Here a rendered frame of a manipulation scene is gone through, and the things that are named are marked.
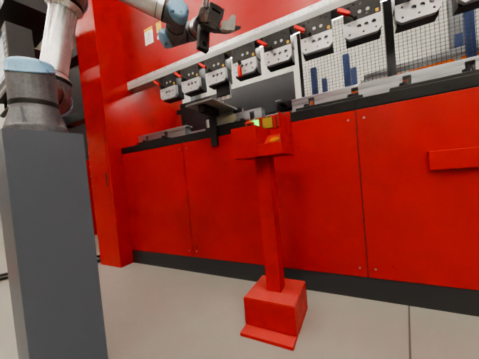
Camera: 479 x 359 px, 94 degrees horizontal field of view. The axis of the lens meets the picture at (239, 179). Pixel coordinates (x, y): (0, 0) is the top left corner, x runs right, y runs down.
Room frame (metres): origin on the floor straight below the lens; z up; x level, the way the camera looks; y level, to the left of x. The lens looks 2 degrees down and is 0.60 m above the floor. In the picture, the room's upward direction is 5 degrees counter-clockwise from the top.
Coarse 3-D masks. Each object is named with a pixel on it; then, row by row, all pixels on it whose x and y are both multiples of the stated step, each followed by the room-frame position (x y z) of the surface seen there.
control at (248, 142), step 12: (288, 120) 0.90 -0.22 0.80; (240, 132) 0.87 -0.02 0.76; (252, 132) 0.85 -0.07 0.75; (264, 132) 0.92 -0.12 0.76; (288, 132) 0.89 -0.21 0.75; (240, 144) 0.87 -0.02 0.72; (252, 144) 0.85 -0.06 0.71; (264, 144) 0.82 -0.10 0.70; (276, 144) 0.80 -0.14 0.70; (288, 144) 0.87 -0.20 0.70; (240, 156) 0.87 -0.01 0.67; (252, 156) 0.85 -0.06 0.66; (264, 156) 0.86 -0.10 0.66; (276, 156) 0.92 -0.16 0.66
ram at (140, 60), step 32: (192, 0) 1.47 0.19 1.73; (224, 0) 1.36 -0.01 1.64; (256, 0) 1.27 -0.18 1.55; (288, 0) 1.19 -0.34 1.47; (320, 0) 1.12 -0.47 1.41; (352, 0) 1.05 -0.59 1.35; (128, 32) 1.76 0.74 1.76; (128, 64) 1.78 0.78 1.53; (160, 64) 1.62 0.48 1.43; (192, 64) 1.49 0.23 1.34
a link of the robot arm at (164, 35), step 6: (162, 30) 0.95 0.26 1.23; (186, 30) 0.99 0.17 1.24; (162, 36) 0.95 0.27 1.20; (168, 36) 0.95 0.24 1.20; (174, 36) 0.94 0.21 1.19; (180, 36) 0.95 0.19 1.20; (186, 36) 1.00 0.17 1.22; (162, 42) 0.99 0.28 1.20; (168, 42) 0.97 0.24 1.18; (174, 42) 0.98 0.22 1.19; (180, 42) 1.00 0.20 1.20; (186, 42) 1.02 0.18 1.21
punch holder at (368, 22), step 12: (360, 0) 1.04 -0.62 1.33; (372, 0) 1.02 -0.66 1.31; (360, 12) 1.04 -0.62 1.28; (372, 12) 1.02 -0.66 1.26; (348, 24) 1.06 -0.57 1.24; (360, 24) 1.04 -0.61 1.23; (372, 24) 1.01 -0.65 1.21; (348, 36) 1.06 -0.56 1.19; (360, 36) 1.04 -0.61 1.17; (372, 36) 1.05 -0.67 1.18
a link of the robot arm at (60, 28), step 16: (48, 0) 0.81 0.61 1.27; (64, 0) 0.81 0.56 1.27; (80, 0) 0.85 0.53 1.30; (48, 16) 0.80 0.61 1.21; (64, 16) 0.82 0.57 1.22; (80, 16) 0.88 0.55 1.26; (48, 32) 0.80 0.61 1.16; (64, 32) 0.82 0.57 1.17; (48, 48) 0.79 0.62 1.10; (64, 48) 0.82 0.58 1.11; (64, 64) 0.82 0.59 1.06; (64, 80) 0.81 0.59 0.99; (64, 96) 0.80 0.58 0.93; (64, 112) 0.85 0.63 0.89
